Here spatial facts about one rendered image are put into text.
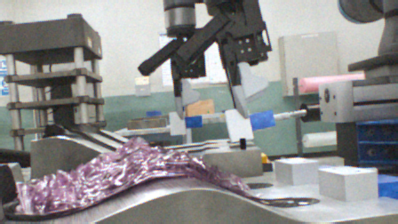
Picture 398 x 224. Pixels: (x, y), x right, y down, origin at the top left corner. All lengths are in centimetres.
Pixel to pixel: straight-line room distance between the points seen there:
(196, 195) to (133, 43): 692
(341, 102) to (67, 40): 388
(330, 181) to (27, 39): 443
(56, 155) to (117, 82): 649
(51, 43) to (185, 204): 440
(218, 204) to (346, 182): 16
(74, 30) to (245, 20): 395
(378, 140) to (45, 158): 69
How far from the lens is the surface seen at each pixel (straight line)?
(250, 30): 76
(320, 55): 725
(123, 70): 721
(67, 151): 73
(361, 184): 49
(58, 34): 471
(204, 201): 36
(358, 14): 126
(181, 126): 103
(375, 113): 105
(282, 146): 739
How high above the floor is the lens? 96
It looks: 3 degrees down
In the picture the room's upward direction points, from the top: 5 degrees counter-clockwise
